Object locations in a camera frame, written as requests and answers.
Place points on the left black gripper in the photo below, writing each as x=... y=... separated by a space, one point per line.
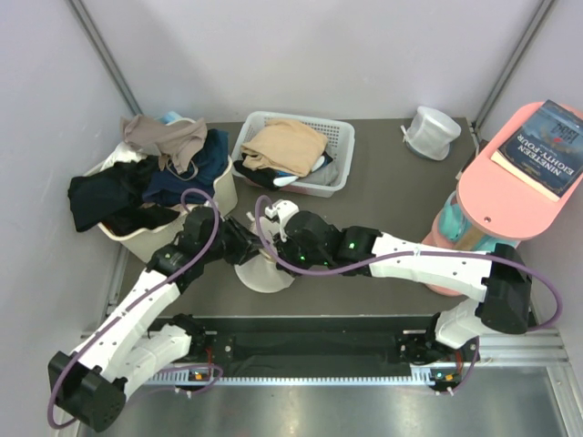
x=245 y=241

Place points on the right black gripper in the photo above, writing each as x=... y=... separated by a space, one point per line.
x=283 y=248

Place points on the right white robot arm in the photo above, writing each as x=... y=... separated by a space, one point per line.
x=496 y=285

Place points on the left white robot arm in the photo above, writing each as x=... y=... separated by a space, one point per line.
x=94 y=381

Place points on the cream laundry hamper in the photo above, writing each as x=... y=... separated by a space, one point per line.
x=143 y=242

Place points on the grey garment in basket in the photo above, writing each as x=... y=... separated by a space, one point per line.
x=324 y=176

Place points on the black white sock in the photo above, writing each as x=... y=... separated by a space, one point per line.
x=274 y=179

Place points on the beige folded garment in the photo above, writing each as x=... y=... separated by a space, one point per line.
x=285 y=145

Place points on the taupe garment on hamper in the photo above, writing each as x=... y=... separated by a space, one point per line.
x=176 y=143

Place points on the white perforated plastic basket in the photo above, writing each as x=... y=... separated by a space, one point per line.
x=341 y=139

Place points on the black garment pile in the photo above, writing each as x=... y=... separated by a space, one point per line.
x=113 y=197

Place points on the teal item under table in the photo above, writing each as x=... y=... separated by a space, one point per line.
x=454 y=225

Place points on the pink two-tier side table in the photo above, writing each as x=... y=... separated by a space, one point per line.
x=499 y=204

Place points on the dark blue paperback book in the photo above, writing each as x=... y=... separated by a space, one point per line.
x=545 y=152

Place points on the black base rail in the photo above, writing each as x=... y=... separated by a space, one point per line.
x=319 y=346

